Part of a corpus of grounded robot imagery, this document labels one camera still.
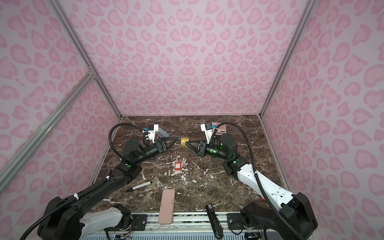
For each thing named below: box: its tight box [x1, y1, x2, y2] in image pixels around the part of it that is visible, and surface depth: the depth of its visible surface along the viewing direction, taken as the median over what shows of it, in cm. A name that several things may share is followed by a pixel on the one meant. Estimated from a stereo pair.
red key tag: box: [174, 162, 182, 171], surface depth 93 cm
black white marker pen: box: [125, 181, 152, 192], surface depth 86 cm
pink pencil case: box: [158, 189, 175, 225], surface depth 78 cm
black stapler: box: [205, 203, 224, 240], surface depth 72 cm
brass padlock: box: [180, 137, 190, 148], surface depth 69 cm
